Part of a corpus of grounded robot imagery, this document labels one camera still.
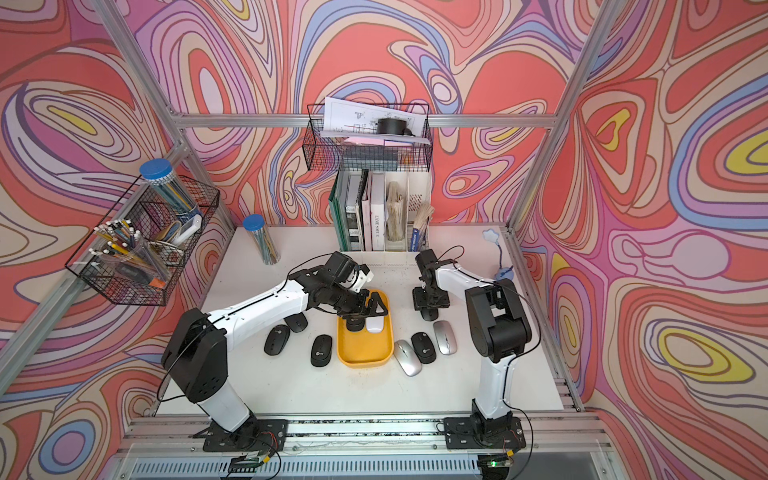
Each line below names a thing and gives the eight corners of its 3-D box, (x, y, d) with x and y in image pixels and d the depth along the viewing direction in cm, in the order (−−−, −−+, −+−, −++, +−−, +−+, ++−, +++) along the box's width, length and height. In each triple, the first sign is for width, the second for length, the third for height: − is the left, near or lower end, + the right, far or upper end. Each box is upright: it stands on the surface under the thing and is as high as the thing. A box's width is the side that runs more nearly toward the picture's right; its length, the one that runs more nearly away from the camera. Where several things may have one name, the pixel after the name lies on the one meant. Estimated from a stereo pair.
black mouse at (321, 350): (310, 366, 86) (309, 363, 84) (315, 338, 92) (313, 334, 90) (329, 366, 86) (328, 363, 84) (333, 338, 92) (332, 334, 90)
